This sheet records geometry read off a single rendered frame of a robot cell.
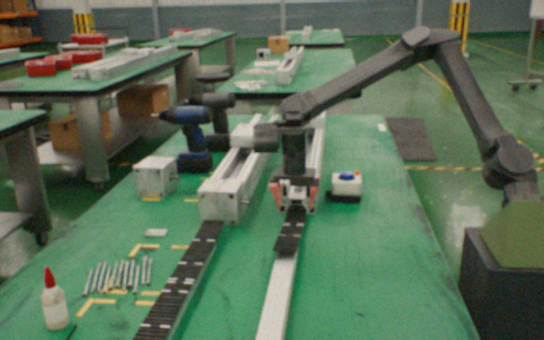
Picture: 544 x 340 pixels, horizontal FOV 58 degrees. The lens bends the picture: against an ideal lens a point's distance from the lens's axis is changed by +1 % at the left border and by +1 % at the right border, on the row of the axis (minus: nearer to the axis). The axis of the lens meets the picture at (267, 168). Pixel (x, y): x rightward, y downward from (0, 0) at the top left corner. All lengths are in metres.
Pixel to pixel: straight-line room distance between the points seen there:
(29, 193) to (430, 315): 2.43
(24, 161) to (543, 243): 2.50
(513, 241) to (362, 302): 0.35
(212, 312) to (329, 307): 0.21
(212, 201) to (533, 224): 0.71
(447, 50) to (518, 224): 0.48
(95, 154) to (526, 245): 3.05
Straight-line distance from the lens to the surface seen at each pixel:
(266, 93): 3.00
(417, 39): 1.31
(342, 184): 1.34
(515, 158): 1.20
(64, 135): 4.17
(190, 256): 1.05
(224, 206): 1.21
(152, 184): 1.44
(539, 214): 1.10
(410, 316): 0.93
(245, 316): 0.91
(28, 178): 2.96
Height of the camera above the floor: 1.32
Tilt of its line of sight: 19 degrees down
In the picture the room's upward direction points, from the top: 2 degrees counter-clockwise
